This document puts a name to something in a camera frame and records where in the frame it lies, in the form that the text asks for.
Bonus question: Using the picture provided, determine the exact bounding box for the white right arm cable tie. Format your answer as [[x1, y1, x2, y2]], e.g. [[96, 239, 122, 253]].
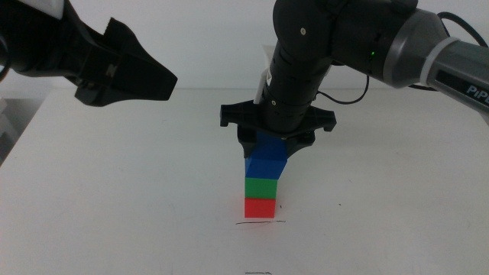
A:
[[419, 35, 461, 88]]

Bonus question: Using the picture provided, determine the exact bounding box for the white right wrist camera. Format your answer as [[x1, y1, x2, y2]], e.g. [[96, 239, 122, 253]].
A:
[[253, 44, 276, 106]]

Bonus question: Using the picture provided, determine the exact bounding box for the red cube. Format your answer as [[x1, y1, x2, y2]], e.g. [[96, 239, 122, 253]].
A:
[[244, 197, 277, 219]]

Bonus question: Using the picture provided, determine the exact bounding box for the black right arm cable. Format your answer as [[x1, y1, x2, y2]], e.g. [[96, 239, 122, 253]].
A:
[[316, 11, 489, 105]]

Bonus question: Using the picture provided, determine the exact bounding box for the green cube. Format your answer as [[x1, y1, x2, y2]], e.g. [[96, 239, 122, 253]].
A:
[[244, 177, 279, 200]]

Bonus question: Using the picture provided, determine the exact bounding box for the blue cube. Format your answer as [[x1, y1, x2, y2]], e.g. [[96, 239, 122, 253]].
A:
[[244, 131, 289, 180]]

